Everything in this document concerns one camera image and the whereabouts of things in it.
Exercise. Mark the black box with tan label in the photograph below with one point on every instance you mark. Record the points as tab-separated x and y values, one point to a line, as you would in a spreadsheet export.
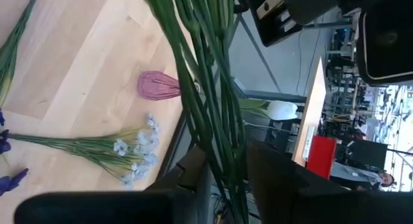
274	30

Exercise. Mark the black computer monitor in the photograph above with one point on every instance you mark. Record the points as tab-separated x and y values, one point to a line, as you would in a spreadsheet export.
368	154

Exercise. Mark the red plastic bin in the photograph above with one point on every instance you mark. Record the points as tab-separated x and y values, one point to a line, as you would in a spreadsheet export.
321	156

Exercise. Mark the light blue artificial flower bunch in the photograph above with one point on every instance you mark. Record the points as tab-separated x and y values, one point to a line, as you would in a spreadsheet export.
96	146

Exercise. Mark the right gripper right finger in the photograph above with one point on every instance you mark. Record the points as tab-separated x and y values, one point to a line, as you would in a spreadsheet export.
306	208

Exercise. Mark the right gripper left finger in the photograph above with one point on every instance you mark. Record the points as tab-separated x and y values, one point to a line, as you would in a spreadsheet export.
96	208

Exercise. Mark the purple artificial flower bunch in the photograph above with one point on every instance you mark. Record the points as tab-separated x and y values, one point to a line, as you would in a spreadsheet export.
9	182
206	88

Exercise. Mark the white artificial tulip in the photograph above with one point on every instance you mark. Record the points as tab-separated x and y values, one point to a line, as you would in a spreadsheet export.
284	110

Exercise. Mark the person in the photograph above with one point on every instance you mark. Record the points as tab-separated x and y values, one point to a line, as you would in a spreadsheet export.
351	175

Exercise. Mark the wooden desk with grey legs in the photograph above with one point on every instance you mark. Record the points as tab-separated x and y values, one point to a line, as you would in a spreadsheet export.
311	104

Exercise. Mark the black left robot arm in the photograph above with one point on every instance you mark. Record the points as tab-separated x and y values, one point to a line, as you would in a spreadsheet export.
384	46

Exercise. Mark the flat white box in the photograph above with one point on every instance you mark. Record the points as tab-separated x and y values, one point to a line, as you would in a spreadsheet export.
308	141

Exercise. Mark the pink ribbed glass vase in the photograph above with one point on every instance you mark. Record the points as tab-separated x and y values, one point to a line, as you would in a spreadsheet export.
156	86

